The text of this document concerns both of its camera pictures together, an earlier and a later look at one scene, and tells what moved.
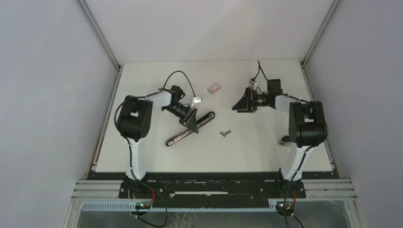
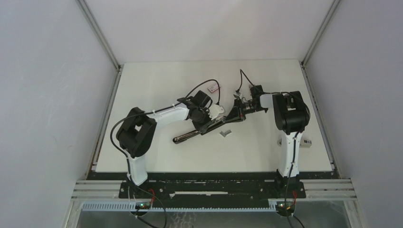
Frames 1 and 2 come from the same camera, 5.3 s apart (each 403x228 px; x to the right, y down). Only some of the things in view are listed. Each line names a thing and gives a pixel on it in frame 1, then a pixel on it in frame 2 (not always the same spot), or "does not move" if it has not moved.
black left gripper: (190, 120) -> (208, 120)
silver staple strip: (225, 134) does not move
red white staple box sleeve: (214, 88) does not move
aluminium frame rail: (314, 190) does not move
